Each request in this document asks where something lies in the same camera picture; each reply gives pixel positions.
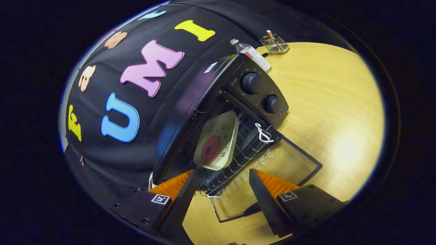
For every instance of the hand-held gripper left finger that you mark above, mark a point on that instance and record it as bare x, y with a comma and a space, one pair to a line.
180, 207

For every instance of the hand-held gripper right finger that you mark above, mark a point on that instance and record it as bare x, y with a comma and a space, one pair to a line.
267, 204

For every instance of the pink round ham slice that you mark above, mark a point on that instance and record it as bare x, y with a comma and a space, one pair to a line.
210, 149

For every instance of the white cherry print plate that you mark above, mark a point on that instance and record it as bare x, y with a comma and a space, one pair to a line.
221, 129

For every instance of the black toaster oven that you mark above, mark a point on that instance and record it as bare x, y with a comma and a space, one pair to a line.
253, 83

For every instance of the clear plastic bottle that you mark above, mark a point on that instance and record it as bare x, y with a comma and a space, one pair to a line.
253, 54

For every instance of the pink white stick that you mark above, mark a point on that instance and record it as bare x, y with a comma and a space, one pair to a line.
269, 34

